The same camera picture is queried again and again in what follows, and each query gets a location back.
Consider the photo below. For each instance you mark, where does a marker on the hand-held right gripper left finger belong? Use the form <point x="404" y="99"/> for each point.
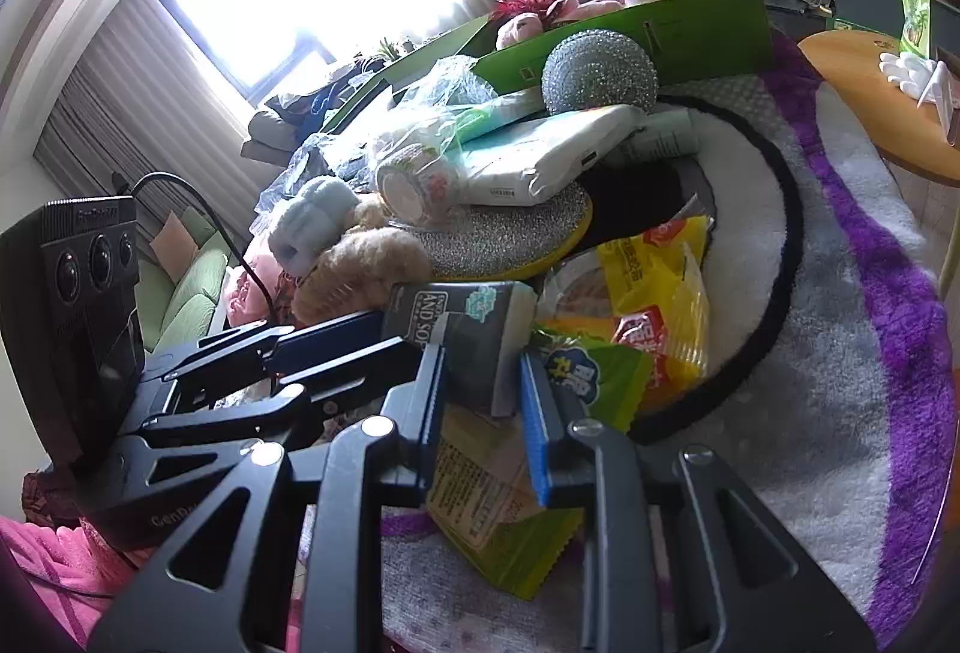
<point x="431" y="398"/>

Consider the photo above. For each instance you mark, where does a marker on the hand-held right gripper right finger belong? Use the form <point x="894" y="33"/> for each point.
<point x="536" y="432"/>

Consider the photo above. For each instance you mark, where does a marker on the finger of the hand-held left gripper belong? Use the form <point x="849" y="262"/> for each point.
<point x="352" y="377"/>
<point x="330" y="330"/>

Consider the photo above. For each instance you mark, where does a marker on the small dark soap box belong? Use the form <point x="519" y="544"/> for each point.
<point x="450" y="323"/>

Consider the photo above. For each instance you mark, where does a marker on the green snack bag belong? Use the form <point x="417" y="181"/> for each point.
<point x="510" y="548"/>

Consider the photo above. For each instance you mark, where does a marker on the green box with toys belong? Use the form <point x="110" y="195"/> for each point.
<point x="705" y="38"/>

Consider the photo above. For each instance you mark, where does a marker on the pink organza scrunchie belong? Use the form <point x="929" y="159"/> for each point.
<point x="247" y="293"/>

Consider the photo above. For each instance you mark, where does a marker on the green sofa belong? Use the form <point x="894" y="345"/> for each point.
<point x="187" y="300"/>

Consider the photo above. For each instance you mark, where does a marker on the pink cushion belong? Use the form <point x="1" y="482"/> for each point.
<point x="174" y="244"/>

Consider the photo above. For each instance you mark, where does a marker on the silver yellow scouring pad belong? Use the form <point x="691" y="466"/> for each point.
<point x="495" y="244"/>

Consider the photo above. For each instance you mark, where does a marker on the pale floral tape roll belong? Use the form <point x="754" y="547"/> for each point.
<point x="412" y="184"/>

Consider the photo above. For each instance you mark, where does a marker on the yellow snack bag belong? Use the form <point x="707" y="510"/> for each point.
<point x="660" y="308"/>

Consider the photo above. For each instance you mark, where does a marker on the grey sofa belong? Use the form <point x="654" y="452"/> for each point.
<point x="262" y="143"/>

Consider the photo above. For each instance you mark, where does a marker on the grey striped curtain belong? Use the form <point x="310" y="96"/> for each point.
<point x="150" y="120"/>

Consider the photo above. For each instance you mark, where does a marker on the pile of clothes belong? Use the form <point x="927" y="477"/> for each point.
<point x="322" y="94"/>

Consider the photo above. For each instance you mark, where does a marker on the white tissue packet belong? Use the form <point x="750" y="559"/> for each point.
<point x="555" y="158"/>

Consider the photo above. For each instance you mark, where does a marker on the clear plastic bag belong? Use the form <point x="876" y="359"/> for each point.
<point x="450" y="86"/>

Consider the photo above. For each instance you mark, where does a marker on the small potted plant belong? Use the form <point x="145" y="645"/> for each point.
<point x="388" y="50"/>

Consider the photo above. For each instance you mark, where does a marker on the purple white fluffy blanket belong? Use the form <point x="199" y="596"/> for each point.
<point x="825" y="398"/>

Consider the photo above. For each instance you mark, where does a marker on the white round mat black edge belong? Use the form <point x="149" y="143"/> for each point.
<point x="742" y="210"/>

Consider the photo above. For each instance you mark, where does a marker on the white tube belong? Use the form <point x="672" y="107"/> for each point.
<point x="664" y="135"/>

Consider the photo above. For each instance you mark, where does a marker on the pink plush toy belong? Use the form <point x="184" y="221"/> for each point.
<point x="517" y="26"/>

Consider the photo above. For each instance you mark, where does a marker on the silver steel scrubber ball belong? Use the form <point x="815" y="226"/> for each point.
<point x="600" y="71"/>

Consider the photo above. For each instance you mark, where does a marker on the red feather toy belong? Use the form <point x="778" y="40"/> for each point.
<point x="525" y="4"/>

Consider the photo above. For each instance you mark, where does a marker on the round wooden side table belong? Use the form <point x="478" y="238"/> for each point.
<point x="847" y="90"/>

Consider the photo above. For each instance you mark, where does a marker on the white hand-shaped holder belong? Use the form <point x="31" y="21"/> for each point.
<point x="911" y="71"/>

